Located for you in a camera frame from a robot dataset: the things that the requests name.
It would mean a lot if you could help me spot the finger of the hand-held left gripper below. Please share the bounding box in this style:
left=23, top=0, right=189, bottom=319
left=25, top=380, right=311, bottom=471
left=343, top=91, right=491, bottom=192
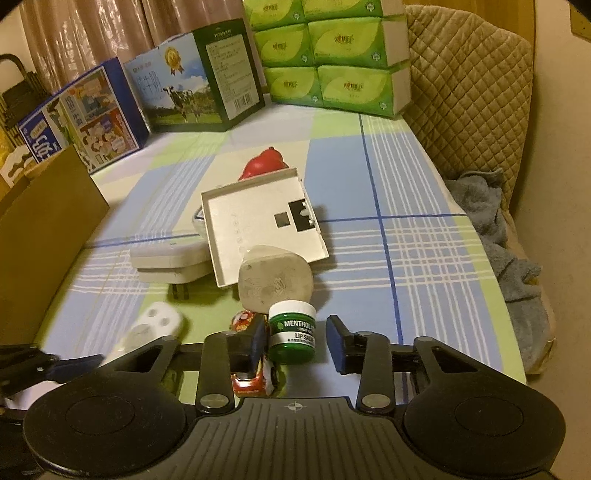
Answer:
left=0, top=344, right=103, bottom=385

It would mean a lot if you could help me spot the red toy car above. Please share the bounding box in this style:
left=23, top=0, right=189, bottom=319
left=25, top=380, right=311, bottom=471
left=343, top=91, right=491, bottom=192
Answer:
left=229, top=311, right=283, bottom=398

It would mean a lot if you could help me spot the red plastic toy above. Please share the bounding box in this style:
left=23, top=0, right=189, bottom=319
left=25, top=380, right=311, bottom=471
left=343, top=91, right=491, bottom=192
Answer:
left=237, top=147, right=290, bottom=182

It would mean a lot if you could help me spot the grey blue towel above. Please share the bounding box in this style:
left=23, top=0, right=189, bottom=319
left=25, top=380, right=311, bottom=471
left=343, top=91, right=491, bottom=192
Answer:
left=445, top=168, right=551, bottom=326

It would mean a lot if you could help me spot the cow print milk carton box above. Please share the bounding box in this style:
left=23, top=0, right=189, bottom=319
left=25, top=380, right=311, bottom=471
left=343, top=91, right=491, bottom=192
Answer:
left=123, top=18, right=267, bottom=134

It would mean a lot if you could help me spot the stack of green tissue packs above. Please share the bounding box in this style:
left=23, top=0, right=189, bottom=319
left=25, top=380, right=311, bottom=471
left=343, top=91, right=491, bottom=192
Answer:
left=242, top=0, right=412, bottom=120

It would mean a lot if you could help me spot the beige curtain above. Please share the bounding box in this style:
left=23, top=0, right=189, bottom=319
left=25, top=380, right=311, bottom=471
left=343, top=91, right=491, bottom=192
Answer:
left=17, top=0, right=251, bottom=95

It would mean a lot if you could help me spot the brown cardboard box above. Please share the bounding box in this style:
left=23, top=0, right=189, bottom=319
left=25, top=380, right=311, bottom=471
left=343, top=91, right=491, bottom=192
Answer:
left=0, top=145, right=111, bottom=348

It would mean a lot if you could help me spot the green lip balm jar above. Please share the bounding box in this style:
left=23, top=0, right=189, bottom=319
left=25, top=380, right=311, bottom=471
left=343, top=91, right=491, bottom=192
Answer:
left=268, top=300, right=318, bottom=366

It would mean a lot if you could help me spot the black wire rack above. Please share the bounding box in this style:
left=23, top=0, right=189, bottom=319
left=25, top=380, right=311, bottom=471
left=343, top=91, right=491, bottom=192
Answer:
left=0, top=53, right=52, bottom=136

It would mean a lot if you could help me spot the white remote control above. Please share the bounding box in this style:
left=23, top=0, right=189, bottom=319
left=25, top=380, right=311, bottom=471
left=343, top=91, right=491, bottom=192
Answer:
left=105, top=302, right=186, bottom=367

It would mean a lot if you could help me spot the plaid bed sheet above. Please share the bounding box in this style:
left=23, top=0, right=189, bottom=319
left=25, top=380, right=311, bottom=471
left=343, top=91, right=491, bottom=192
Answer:
left=39, top=102, right=528, bottom=403

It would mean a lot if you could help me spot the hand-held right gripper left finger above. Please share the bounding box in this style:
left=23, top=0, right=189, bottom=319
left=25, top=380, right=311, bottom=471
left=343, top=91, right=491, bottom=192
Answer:
left=99, top=316, right=271, bottom=415

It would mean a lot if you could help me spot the beige quilted chair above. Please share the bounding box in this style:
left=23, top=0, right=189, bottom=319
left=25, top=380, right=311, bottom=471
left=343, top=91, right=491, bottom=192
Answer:
left=403, top=4, right=535, bottom=224

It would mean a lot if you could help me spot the white square plastic tray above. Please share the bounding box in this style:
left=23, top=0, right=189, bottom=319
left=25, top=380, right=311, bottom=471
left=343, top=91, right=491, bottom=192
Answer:
left=200, top=167, right=330, bottom=288

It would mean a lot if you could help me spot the yellow printed box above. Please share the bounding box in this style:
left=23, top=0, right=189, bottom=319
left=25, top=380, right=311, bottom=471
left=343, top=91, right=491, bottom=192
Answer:
left=0, top=124, right=38, bottom=188

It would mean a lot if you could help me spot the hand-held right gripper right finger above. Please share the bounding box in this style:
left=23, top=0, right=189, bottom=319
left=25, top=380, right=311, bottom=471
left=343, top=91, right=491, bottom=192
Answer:
left=326, top=315, right=486, bottom=415

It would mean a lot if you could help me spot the blue printed carton box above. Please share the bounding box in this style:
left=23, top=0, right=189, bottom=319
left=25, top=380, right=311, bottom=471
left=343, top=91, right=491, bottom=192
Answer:
left=18, top=58, right=151, bottom=175

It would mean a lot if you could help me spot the white power adapter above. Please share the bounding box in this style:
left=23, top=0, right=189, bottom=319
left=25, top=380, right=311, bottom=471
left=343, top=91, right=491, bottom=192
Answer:
left=129, top=242, right=214, bottom=302

